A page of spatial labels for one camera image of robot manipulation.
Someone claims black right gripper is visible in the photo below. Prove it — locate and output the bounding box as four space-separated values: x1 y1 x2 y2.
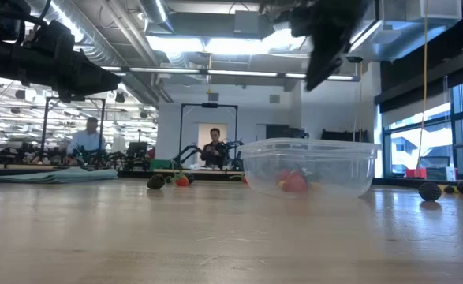
291 17 359 92

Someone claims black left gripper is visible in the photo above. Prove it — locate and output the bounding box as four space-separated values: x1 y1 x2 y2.
25 19 122 103

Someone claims clear plastic tupperware container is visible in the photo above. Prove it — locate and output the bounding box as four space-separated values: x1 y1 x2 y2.
237 137 382 200

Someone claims red strawberry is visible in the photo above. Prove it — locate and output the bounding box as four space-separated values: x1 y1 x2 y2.
174 170 191 188
279 170 309 195

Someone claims person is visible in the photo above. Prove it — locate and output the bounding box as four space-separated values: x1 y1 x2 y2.
65 116 107 158
200 127 229 170

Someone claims black cabinet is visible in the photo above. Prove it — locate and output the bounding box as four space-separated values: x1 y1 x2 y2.
265 124 310 140
320 128 374 144

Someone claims ceiling light strip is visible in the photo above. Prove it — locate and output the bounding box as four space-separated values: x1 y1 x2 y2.
99 65 361 83

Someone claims black office chair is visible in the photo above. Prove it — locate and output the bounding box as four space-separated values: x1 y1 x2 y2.
125 141 150 171

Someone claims teal folded cloth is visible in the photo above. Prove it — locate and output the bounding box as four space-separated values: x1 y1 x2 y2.
0 166 119 185

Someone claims green box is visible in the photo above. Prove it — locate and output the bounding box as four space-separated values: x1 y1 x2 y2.
149 159 174 172

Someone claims large glass window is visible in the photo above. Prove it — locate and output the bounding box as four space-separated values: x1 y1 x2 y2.
380 78 463 178

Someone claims red bin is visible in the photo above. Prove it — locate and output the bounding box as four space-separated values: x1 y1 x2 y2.
405 167 428 179

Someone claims round silver ventilation duct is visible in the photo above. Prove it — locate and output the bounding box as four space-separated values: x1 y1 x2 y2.
24 0 175 106

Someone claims black gantry frame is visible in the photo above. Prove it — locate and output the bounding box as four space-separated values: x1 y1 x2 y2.
40 95 106 159
178 103 240 161

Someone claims rectangular metal air duct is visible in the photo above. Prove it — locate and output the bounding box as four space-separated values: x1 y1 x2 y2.
349 0 463 63

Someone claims yellow hanging cord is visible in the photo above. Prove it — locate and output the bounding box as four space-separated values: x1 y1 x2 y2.
206 50 213 95

